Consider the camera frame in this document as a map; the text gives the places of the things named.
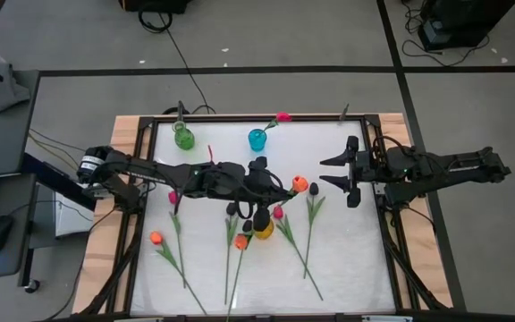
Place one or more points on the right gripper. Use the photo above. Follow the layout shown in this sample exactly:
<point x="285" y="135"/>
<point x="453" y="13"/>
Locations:
<point x="369" y="167"/>

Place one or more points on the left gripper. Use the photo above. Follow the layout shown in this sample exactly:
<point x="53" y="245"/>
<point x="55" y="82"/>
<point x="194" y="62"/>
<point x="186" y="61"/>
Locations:
<point x="235" y="181"/>

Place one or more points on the pink artificial tulip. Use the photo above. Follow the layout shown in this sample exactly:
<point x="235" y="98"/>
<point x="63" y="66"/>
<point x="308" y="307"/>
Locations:
<point x="283" y="117"/>
<point x="278" y="212"/>
<point x="173" y="197"/>

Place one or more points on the black artificial tulip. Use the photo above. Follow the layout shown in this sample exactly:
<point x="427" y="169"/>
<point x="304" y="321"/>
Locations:
<point x="247" y="226"/>
<point x="314" y="188"/>

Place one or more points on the dark tulip stem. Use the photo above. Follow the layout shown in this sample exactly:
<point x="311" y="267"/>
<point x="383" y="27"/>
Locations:
<point x="231" y="209"/>

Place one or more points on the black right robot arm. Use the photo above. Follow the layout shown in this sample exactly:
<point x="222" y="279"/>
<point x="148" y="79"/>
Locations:
<point x="458" y="165"/>

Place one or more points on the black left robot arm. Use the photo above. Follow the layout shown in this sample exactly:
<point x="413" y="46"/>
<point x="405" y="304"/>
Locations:
<point x="150" y="169"/>

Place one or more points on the yellow textured glass vase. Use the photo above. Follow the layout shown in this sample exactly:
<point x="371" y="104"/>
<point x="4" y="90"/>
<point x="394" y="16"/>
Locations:
<point x="266" y="233"/>

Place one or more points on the blue glass vase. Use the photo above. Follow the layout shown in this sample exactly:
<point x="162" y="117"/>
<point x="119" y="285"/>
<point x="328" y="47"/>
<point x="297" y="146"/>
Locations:
<point x="257" y="141"/>

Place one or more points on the green textured glass vase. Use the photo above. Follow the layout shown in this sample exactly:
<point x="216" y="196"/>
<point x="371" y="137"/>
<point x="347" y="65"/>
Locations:
<point x="185" y="139"/>

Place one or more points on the black computer tower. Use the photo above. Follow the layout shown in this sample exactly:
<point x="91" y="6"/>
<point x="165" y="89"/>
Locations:
<point x="463" y="20"/>

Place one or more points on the white box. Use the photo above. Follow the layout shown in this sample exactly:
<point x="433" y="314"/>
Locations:
<point x="72" y="219"/>

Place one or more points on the black equipment case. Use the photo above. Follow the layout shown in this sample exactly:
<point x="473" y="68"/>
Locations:
<point x="159" y="4"/>

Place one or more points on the black desk caster wheel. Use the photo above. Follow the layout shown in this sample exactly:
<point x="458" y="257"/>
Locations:
<point x="31" y="285"/>

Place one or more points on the grey desk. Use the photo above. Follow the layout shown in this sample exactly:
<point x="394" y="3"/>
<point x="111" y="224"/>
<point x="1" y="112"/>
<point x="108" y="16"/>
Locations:
<point x="7" y="143"/>

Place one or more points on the black metal table frame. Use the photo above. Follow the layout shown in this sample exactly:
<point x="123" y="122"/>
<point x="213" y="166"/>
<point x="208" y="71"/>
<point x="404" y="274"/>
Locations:
<point x="372" y="121"/>

